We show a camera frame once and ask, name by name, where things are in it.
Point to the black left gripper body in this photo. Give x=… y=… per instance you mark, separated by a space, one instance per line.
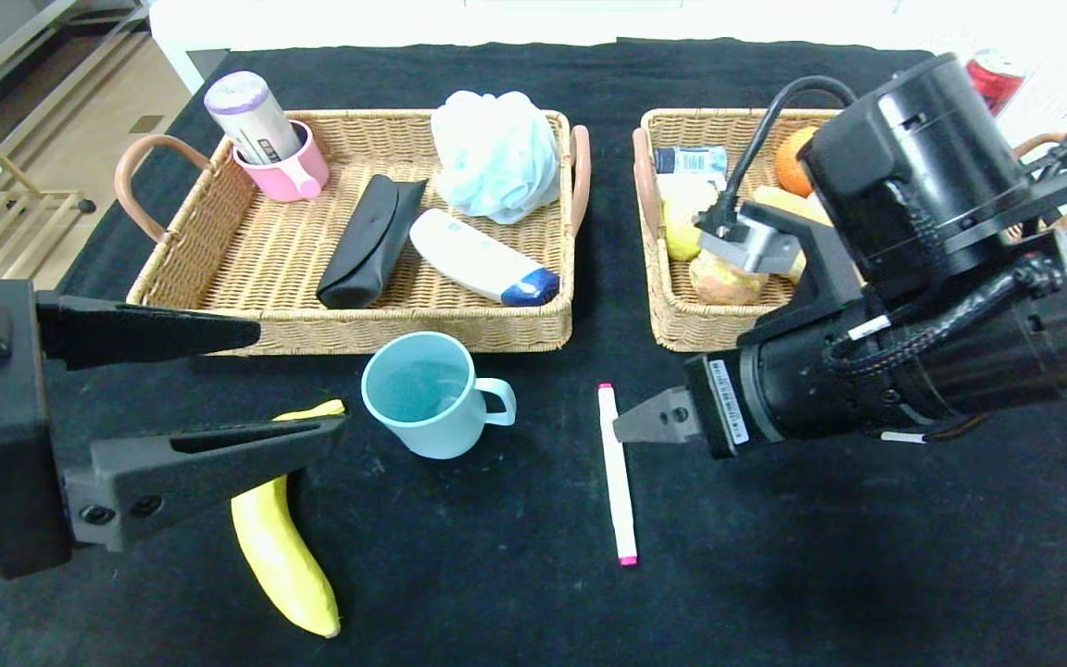
x=17 y=426

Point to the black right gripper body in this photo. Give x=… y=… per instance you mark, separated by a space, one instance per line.
x=723 y=404

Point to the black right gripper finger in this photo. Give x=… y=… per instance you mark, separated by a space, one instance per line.
x=663 y=421

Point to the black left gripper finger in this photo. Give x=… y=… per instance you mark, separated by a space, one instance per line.
x=144 y=333
x=172 y=477

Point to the white marker with pink cap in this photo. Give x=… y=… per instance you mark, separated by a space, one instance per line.
x=621 y=500

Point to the orange fruit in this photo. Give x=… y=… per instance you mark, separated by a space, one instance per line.
x=791 y=167

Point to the cream puff pastry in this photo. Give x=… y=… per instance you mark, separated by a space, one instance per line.
x=728 y=287

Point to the yellow banana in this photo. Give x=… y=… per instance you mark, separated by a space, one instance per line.
x=283 y=556

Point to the yellow lemon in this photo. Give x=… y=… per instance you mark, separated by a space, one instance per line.
x=682 y=232

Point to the golden bread loaf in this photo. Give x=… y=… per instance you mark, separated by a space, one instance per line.
x=779 y=199

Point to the pink plastic cup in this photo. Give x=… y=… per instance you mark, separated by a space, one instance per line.
x=295 y=179

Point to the light blue mug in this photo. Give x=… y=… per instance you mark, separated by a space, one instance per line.
x=441 y=440

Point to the black glasses case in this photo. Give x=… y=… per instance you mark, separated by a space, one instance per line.
x=365 y=248

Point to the grey tube with purple cap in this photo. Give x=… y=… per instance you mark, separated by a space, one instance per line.
x=249 y=113

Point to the small white blue package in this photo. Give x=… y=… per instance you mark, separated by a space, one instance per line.
x=691 y=161

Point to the white bottle with blue cap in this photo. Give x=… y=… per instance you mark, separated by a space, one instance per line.
x=467 y=253

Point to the wooden platform with rails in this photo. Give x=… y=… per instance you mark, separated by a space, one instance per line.
x=61 y=56

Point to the light blue bath pouf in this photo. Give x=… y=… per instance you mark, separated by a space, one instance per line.
x=495 y=156

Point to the red soda can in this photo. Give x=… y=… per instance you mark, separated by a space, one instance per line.
x=997 y=79

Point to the black right camera bracket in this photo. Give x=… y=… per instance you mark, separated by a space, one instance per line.
x=821 y=287

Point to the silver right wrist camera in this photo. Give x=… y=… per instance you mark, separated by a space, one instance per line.
x=756 y=248

